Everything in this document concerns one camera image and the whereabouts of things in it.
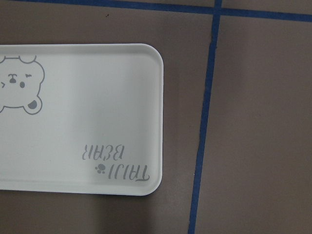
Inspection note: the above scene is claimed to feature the cream bear print tray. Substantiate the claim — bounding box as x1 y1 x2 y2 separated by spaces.
0 43 164 196

